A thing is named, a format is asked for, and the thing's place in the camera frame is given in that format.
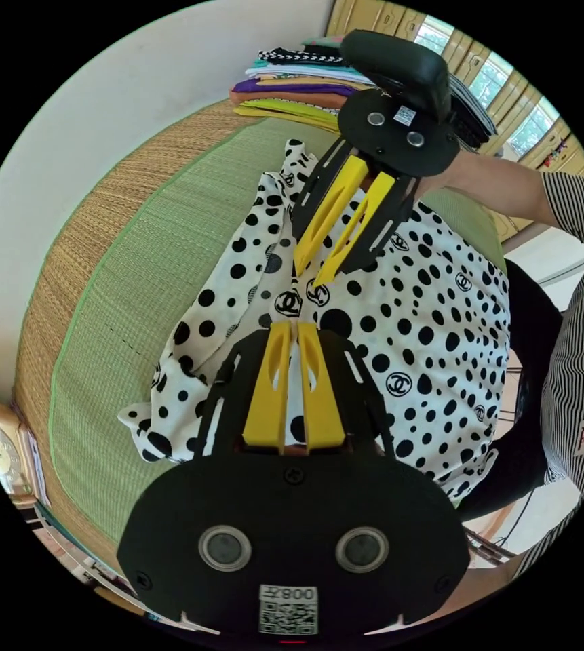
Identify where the bed with woven mat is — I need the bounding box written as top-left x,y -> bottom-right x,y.
12,95 -> 510,560

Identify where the person's body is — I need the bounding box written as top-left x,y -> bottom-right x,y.
456,172 -> 584,578

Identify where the person's right forearm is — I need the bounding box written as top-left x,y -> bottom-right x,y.
456,151 -> 560,227

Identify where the gold clock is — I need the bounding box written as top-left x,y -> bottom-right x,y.
0,399 -> 48,507

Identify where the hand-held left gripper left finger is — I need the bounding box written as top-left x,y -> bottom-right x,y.
242,321 -> 291,448

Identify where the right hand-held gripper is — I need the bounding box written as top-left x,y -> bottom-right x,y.
289,89 -> 461,289

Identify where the person's left forearm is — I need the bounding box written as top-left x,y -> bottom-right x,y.
462,557 -> 524,604

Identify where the white polka dot shirt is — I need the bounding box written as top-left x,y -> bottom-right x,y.
117,138 -> 513,509

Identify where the person's right hand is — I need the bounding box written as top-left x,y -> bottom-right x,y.
416,170 -> 468,198

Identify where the window with wooden frame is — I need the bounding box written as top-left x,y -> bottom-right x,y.
324,0 -> 584,176

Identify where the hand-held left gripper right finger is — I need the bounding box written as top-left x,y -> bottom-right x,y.
297,321 -> 347,452

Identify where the pile of clothes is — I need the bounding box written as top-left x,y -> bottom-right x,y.
229,36 -> 499,152

